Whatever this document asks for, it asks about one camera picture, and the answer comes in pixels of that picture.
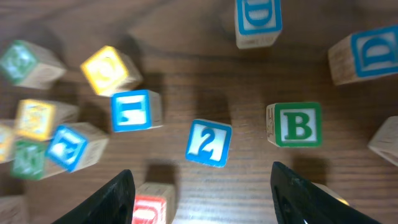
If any blue 2 block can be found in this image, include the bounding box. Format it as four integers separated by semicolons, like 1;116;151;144
185;119;233;167

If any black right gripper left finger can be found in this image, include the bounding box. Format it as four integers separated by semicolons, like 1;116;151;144
53;169;136;224

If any green N block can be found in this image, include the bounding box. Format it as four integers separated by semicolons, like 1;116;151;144
11;139;65;180

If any blue d block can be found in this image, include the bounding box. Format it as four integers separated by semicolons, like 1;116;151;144
234;0;282;49
328;25;397;85

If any red U block left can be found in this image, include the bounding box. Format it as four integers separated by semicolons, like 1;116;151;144
132;182;177;224

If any yellow S block centre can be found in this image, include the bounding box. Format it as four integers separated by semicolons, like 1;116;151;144
313;182;349;206

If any green B block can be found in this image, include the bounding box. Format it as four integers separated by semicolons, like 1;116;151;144
266;102;323;147

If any yellow C block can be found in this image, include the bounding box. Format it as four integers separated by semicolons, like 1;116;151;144
1;119;16;163

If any yellow O block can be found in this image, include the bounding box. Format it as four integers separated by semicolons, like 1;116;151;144
80;45;143;97

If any yellow Q block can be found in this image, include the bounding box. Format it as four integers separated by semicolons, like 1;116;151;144
368;116;397;166

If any blue L block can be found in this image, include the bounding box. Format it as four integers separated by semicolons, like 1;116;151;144
110;90;163;133

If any blue P block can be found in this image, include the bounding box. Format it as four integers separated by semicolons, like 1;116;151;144
45;123;109;172

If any blue D block far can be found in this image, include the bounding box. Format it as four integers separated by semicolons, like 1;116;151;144
234;0;282;49

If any blue D block near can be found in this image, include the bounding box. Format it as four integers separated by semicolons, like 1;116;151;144
328;25;397;85

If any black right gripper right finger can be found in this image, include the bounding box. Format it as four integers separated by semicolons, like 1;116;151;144
271;162;379;224

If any green Z block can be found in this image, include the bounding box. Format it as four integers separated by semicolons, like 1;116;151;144
1;40;67;90

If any yellow s block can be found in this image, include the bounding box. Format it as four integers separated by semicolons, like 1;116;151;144
313;182;349;206
14;99;80;141

